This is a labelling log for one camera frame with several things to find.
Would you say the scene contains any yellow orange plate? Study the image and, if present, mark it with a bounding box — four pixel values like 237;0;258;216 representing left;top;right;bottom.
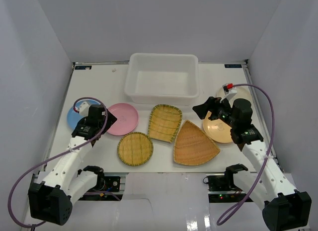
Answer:
203;111;233;144

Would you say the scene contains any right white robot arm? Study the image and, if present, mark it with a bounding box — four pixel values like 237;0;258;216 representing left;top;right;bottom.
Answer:
193;97;312;231

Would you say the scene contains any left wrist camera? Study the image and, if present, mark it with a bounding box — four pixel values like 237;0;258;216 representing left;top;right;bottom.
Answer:
73;100;92;117

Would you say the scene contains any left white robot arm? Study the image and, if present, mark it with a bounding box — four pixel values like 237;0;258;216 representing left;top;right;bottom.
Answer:
28;104;117;226

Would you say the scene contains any round bamboo tray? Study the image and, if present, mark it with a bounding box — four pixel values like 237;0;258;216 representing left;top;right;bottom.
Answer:
117;132;154;166

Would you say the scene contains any right blue corner label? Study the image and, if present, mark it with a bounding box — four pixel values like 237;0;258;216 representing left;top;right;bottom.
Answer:
224;64;242;69

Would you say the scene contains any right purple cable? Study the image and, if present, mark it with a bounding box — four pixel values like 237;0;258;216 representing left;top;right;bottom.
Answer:
216;83;276;226

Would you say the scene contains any blue corner label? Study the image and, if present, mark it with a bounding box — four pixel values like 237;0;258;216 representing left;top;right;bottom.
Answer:
74;65;92;70
224;64;242;69

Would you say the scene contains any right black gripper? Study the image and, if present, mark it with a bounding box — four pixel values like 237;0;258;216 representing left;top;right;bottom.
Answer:
192;95;238;129

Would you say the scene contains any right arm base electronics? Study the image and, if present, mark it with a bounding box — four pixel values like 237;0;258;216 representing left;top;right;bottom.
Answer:
202;175;245;203

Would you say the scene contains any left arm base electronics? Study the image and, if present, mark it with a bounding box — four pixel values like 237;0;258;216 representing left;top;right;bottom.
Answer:
80;176;123;201

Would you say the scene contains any fan-shaped orange bamboo tray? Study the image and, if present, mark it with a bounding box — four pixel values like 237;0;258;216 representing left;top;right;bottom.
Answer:
173;120;220;166

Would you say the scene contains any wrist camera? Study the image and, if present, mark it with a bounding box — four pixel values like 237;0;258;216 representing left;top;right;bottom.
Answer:
221;83;237;102
73;100;92;117

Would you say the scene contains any white plastic bin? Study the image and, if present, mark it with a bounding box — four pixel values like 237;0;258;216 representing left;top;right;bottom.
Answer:
124;53;200;105

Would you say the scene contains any blue plate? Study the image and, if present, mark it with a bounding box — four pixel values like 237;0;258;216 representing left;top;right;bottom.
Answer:
67;99;99;130

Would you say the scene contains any cream white plate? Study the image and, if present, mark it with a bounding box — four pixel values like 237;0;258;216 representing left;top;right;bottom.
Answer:
216;86;252;106

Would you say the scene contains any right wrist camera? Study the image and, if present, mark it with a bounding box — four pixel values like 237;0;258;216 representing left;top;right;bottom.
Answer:
221;83;237;102

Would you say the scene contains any pink plate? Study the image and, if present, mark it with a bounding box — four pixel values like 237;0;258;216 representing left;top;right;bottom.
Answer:
107;103;139;136

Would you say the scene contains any left blue corner label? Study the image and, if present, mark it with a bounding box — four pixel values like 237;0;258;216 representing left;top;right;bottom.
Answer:
74;65;92;70

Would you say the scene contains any trapezoid yellow bamboo tray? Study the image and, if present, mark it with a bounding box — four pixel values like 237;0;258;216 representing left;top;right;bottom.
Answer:
148;104;182;143

